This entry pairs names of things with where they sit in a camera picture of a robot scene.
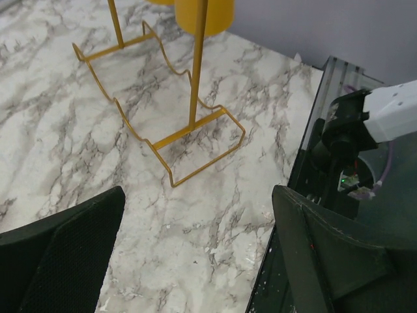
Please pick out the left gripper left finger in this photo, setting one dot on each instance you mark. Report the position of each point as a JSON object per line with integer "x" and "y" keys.
{"x": 58, "y": 263}

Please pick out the front yellow wine glass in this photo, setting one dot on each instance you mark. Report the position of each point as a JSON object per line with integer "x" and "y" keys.
{"x": 220, "y": 15}

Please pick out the yellow wine glass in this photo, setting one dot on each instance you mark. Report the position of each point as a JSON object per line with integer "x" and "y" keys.
{"x": 220, "y": 15}
{"x": 163, "y": 2}

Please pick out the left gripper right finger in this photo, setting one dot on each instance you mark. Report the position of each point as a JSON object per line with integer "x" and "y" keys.
{"x": 335, "y": 264}

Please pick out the rear yellow wine glass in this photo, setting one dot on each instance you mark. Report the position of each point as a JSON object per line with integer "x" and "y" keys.
{"x": 163, "y": 2}

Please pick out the black base crossbar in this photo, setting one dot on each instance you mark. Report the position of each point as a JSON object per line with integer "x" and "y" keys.
{"x": 392, "y": 211}

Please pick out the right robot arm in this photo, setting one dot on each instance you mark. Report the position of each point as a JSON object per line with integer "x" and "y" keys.
{"x": 355, "y": 122}

